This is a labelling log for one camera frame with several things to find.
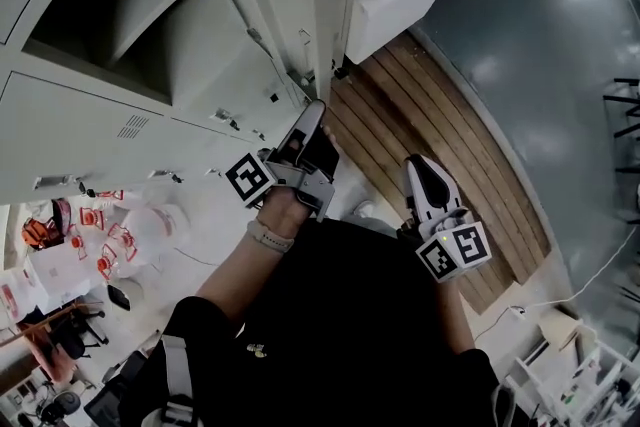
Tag grey backpack strap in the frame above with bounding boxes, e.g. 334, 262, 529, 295
158, 333, 204, 427

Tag white cable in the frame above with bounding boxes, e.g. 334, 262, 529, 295
472, 209, 640, 342

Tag small black device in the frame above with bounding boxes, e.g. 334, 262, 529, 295
106, 283, 132, 312

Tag black office chair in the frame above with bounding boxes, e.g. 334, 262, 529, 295
47, 298, 110, 362

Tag person's left forearm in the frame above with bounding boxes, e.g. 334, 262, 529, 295
193, 188, 314, 342

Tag black metal table frame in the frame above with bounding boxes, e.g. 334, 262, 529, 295
601, 76, 640, 175

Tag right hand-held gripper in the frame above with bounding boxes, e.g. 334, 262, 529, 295
398, 153, 494, 285

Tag pale pink wrist watch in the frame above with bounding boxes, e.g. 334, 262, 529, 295
246, 218, 296, 255

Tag grey metal locker door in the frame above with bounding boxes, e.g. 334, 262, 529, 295
309, 0, 354, 105

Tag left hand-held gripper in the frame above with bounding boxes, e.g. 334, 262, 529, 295
224, 99, 342, 223

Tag brown cardboard box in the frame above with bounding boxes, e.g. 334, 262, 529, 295
541, 313, 587, 352

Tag grey metal locker cabinet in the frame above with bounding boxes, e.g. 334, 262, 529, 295
0, 0, 361, 207

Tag orange object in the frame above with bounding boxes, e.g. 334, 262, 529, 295
21, 216, 67, 251

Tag white wire shelf rack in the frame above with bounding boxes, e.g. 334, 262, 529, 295
503, 320, 640, 427

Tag wooden plank platform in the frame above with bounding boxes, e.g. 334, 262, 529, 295
327, 30, 552, 316

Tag person's black shirt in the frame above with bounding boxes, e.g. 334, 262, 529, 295
118, 214, 517, 427

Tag person's right forearm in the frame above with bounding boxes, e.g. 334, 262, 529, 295
438, 278, 477, 357

